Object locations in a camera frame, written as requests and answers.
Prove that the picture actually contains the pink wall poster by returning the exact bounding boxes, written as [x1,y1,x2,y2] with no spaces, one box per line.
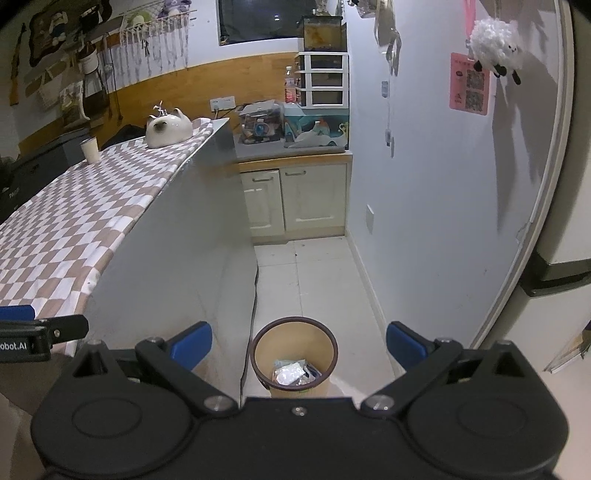
[449,53,490,116]

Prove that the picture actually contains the glass fish tank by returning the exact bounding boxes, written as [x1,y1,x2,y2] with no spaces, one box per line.
[300,15,346,52]

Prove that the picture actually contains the white cup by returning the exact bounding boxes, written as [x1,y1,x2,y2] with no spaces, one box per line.
[80,137,101,164]

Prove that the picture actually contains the white wall socket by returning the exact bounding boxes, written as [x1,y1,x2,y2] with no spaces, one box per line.
[209,96,236,112]

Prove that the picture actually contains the white drawer organizer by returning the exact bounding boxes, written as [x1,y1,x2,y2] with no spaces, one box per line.
[294,51,349,109]

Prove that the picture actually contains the white fluffy sheep toy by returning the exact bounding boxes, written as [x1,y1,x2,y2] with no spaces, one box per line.
[469,17,523,85]

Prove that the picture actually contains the dark window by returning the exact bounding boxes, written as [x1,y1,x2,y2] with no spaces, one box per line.
[217,0,317,45]

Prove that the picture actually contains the brown trash bin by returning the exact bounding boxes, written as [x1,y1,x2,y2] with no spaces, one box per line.
[249,316,339,399]

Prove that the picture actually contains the clear box with toys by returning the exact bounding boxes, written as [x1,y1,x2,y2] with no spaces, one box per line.
[238,100,283,145]

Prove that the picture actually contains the cream cabinet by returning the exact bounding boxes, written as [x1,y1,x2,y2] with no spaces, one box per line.
[238,152,353,244]

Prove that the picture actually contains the dark shaped wall rug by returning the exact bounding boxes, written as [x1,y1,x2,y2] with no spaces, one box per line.
[28,0,113,67]

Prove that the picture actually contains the white ceramic cat figurine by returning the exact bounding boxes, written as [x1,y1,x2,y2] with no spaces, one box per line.
[145,108,193,149]

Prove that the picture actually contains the dark grey storage bin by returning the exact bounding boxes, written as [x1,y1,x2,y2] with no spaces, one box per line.
[1,128,90,222]

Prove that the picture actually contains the colourful illustrated box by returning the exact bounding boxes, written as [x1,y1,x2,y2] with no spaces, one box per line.
[283,103,349,150]

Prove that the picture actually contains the black floor cable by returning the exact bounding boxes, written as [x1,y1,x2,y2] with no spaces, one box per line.
[238,250,261,407]

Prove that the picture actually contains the macrame wall hanging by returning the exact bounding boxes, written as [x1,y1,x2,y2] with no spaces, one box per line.
[97,1,193,92]

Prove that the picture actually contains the pink labelled bottle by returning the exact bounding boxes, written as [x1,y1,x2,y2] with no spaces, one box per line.
[284,65,297,103]

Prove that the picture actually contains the checkered brown white tablecloth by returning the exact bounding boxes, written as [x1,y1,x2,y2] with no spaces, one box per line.
[1,120,215,347]

